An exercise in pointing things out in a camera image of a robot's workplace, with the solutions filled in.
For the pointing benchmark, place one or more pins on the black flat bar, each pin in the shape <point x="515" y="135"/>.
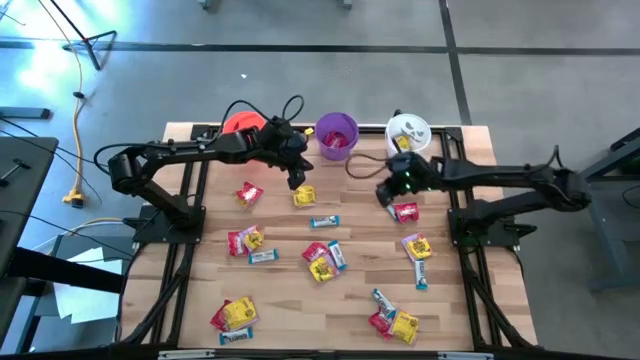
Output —
<point x="25" y="113"/>

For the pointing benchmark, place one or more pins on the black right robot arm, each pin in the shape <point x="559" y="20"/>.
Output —
<point x="500" y="174"/>

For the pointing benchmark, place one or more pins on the silver metal bracket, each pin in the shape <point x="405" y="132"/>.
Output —
<point x="465" y="356"/>
<point x="185" y="355"/>

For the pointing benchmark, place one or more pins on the dark grey table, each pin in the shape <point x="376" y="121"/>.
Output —
<point x="617" y="235"/>

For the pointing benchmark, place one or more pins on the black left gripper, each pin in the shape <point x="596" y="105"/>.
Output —
<point x="275" y="142"/>

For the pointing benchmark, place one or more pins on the black hand tool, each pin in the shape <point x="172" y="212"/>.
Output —
<point x="10" y="171"/>

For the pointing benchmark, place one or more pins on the white blue Hershey's bar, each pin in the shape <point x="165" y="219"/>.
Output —
<point x="236" y="336"/>
<point x="338" y="255"/>
<point x="325" y="221"/>
<point x="392" y="214"/>
<point x="263" y="256"/>
<point x="382" y="302"/>
<point x="421" y="276"/>

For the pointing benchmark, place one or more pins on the yellow Sour Patch candy pack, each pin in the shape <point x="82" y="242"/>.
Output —
<point x="323" y="270"/>
<point x="240" y="313"/>
<point x="405" y="327"/>
<point x="253" y="240"/>
<point x="419" y="248"/>
<point x="403" y="143"/>
<point x="305" y="196"/>

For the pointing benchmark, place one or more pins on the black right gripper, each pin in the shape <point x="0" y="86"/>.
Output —
<point x="412" y="172"/>

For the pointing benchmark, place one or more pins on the orange plastic bucket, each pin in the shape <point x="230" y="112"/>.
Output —
<point x="245" y="122"/>

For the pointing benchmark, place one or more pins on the black desk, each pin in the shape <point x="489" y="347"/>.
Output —
<point x="25" y="210"/>

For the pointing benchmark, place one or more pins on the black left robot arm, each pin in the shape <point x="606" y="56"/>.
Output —
<point x="190" y="150"/>

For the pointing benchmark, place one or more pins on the white plastic bucket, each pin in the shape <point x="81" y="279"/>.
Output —
<point x="417" y="131"/>

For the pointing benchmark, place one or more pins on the black floor tripod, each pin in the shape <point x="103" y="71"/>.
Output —
<point x="90" y="47"/>

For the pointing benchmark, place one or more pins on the red Skittles candy pack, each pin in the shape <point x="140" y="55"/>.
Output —
<point x="218" y="320"/>
<point x="407" y="213"/>
<point x="314" y="251"/>
<point x="378" y="322"/>
<point x="336" y="140"/>
<point x="234" y="244"/>
<point x="249" y="195"/>

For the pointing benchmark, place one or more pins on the white paper sheets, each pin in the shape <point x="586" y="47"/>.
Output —
<point x="85" y="305"/>

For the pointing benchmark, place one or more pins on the purple plastic bucket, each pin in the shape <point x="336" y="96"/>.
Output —
<point x="337" y="154"/>

